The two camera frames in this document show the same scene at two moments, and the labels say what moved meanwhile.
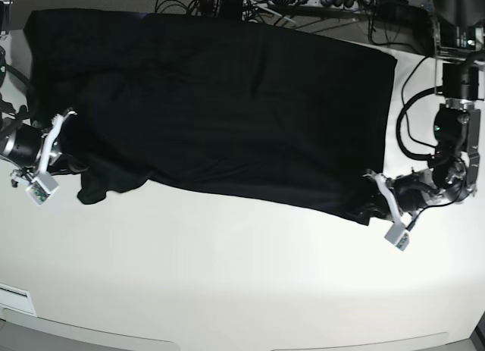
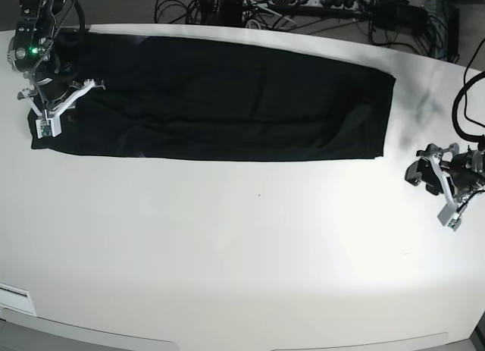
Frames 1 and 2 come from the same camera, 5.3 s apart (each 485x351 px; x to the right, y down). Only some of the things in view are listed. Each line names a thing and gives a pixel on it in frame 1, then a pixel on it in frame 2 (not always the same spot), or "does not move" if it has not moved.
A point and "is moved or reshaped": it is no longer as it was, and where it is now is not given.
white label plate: x=17 y=298 does not move
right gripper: x=414 y=192 to x=467 y=170
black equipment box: x=399 y=12 does not move
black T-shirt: x=221 y=107 is moved or reshaped
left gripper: x=24 y=144 to x=51 y=84
